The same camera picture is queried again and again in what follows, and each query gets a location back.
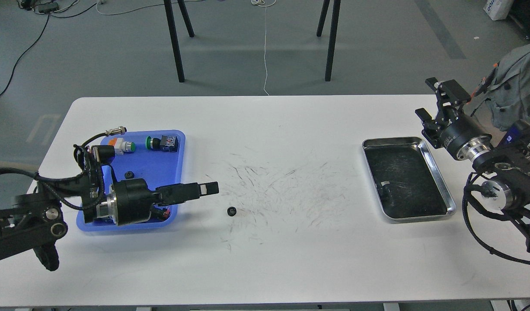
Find right black stand legs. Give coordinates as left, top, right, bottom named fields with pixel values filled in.
left=315, top=0, right=342, bottom=82

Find black stand legs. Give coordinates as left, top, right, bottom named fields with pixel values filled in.
left=315, top=0, right=342, bottom=82
left=163, top=0, right=195, bottom=83

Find blue plastic tray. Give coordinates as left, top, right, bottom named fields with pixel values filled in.
left=77, top=130, right=185, bottom=232

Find black floor cable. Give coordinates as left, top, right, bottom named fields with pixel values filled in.
left=0, top=0, right=99, bottom=105

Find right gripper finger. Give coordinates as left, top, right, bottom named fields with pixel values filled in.
left=415, top=108, right=442, bottom=149
left=425, top=77, right=471, bottom=124

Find orange push button switch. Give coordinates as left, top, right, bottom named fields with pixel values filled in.
left=107, top=138, right=136, bottom=155

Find green push button switch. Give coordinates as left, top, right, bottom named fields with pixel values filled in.
left=145, top=135, right=179, bottom=153

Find black power strip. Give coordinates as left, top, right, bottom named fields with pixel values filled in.
left=32, top=0, right=60, bottom=14

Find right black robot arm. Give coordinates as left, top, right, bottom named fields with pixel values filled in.
left=415, top=77, right=530, bottom=265

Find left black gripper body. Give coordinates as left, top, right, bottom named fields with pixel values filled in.
left=112, top=178, right=156, bottom=226

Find black switch block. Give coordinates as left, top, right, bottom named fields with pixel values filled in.
left=153, top=208, right=171, bottom=221

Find metal tray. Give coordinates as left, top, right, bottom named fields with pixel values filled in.
left=362, top=136, right=457, bottom=224

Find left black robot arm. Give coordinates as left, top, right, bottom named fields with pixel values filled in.
left=0, top=126, right=219, bottom=271

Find left black stand legs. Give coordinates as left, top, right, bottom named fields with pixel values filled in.
left=163, top=0, right=195, bottom=83

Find white hanging cord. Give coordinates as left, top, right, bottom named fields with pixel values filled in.
left=250, top=0, right=278, bottom=96

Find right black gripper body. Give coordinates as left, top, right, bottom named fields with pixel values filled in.
left=439, top=116, right=492, bottom=161

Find grey backpack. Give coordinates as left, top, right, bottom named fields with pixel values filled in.
left=470, top=43, right=530, bottom=131

